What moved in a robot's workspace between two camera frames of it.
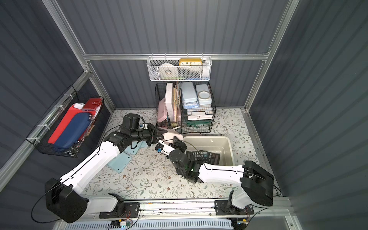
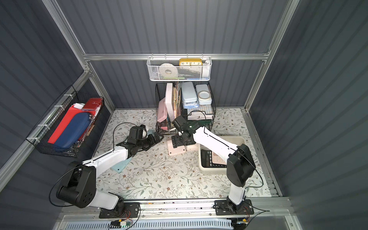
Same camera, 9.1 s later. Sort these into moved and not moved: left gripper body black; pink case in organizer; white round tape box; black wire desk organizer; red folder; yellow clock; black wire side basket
Moved: left gripper body black
Not moved: white round tape box; black wire side basket; red folder; black wire desk organizer; yellow clock; pink case in organizer
